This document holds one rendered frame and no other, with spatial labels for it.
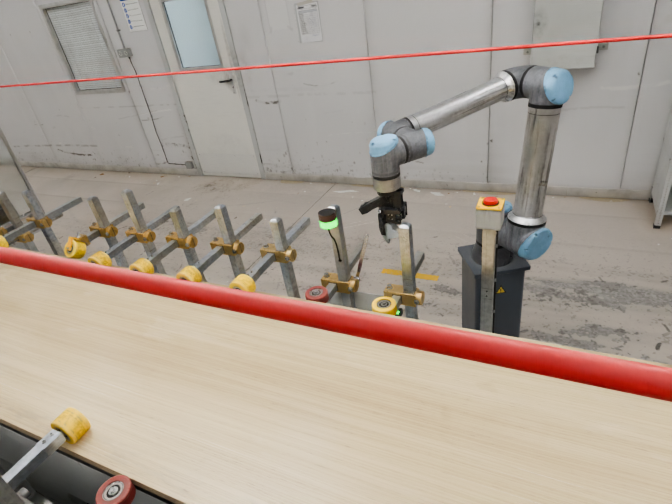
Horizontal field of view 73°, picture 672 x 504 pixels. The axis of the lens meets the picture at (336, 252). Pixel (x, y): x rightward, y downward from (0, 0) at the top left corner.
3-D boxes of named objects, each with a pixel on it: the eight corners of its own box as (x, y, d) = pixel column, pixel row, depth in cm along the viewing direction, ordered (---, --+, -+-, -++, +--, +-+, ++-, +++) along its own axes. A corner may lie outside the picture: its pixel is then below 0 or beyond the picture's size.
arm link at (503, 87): (519, 58, 177) (370, 122, 160) (545, 60, 167) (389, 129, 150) (520, 87, 183) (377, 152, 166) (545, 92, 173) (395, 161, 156)
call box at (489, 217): (479, 219, 138) (480, 196, 134) (504, 221, 135) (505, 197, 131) (475, 231, 133) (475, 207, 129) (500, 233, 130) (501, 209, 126)
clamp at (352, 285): (328, 282, 179) (326, 271, 176) (360, 287, 173) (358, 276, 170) (321, 290, 174) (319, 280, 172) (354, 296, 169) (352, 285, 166)
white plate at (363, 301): (330, 305, 185) (326, 285, 180) (391, 316, 174) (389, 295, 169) (330, 306, 185) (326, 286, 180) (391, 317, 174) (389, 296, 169)
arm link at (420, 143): (417, 122, 154) (386, 132, 150) (438, 129, 144) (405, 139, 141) (419, 149, 158) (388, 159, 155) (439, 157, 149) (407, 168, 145)
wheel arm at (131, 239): (176, 210, 233) (174, 204, 231) (181, 211, 231) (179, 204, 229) (97, 264, 196) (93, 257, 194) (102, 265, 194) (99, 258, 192)
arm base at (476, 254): (466, 249, 224) (466, 231, 219) (504, 242, 224) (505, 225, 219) (479, 270, 208) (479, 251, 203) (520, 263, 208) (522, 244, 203)
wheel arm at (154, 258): (214, 214, 222) (212, 207, 220) (220, 214, 220) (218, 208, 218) (138, 271, 185) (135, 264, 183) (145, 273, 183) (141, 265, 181)
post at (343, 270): (348, 311, 181) (330, 202, 157) (356, 313, 180) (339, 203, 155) (344, 317, 179) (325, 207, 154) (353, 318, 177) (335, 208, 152)
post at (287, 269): (297, 314, 196) (273, 215, 171) (304, 316, 194) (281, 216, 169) (293, 320, 193) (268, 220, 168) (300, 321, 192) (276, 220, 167)
